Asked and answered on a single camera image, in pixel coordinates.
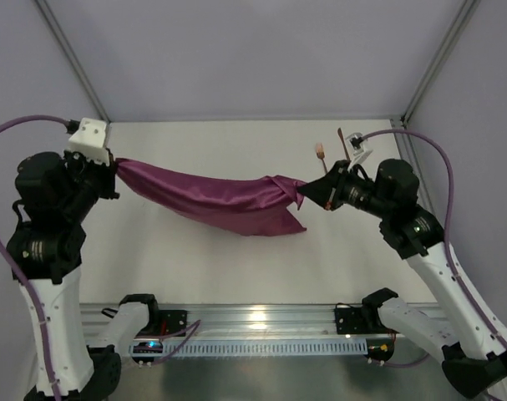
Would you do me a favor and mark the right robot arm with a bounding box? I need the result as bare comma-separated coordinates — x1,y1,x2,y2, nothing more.
297,159,507,399

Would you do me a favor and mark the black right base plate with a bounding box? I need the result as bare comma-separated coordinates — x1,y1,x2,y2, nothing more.
333,305,375,335

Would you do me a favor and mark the aluminium right side rail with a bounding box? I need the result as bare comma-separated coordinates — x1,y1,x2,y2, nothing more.
390,116,418,170

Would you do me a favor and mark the aluminium rail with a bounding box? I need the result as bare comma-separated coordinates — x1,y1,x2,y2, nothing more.
390,116,418,170
79,302,450,348

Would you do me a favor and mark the purple satin napkin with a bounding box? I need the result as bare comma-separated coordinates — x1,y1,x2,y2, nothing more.
116,158,307,237

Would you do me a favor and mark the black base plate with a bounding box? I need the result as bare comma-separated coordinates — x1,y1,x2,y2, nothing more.
144,309,188,337
333,305,375,335

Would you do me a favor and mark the aluminium right corner post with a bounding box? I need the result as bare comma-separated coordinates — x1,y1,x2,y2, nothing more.
401,0,481,126

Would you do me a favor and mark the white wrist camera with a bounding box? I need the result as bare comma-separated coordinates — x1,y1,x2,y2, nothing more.
66,118,110,166
346,133,373,166

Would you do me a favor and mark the copper fork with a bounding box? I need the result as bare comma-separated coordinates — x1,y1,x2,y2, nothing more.
315,143,328,174

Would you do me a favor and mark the copper knife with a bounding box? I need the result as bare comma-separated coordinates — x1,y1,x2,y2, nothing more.
337,127,351,161

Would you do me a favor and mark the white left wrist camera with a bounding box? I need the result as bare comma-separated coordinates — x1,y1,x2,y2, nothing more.
66,118,110,166

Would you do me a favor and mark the aluminium left corner post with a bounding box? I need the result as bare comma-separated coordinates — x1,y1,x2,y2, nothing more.
32,0,111,123

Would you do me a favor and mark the aluminium corner post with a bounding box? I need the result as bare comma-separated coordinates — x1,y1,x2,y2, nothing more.
32,0,111,123
401,0,481,126

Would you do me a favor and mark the slotted grey cable duct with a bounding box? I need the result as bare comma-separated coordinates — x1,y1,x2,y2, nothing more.
127,338,369,358

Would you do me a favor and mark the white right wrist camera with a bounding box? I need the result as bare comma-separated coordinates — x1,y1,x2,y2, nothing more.
346,133,373,166

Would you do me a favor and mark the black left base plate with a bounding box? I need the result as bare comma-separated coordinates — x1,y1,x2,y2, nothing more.
144,309,188,337

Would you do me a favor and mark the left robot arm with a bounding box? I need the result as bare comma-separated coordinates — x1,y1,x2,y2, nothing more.
7,151,119,400

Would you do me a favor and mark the aluminium front rail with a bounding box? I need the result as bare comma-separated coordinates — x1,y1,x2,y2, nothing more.
79,302,450,348

